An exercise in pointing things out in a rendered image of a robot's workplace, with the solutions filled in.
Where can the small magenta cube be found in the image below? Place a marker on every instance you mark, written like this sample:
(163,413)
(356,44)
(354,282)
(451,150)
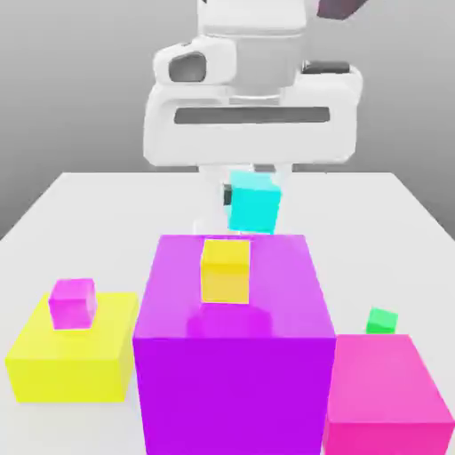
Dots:
(71,305)

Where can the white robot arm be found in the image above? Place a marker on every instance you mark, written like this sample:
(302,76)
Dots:
(252,21)

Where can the small cyan cube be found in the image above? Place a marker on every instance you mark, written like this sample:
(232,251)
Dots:
(253,208)

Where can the small yellow cube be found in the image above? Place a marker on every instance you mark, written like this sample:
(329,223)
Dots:
(224,277)

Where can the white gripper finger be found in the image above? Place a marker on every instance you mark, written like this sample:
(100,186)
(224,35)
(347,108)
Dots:
(284,177)
(222,177)

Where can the small green cube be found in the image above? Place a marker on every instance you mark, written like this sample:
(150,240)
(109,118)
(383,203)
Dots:
(381,321)

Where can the large yellow box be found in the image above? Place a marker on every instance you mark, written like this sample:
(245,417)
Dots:
(71,369)

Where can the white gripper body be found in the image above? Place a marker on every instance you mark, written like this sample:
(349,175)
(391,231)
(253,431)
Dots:
(249,142)

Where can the large purple box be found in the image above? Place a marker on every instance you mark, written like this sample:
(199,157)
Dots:
(234,384)

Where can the large pink box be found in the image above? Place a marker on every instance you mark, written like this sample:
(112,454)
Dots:
(387,398)

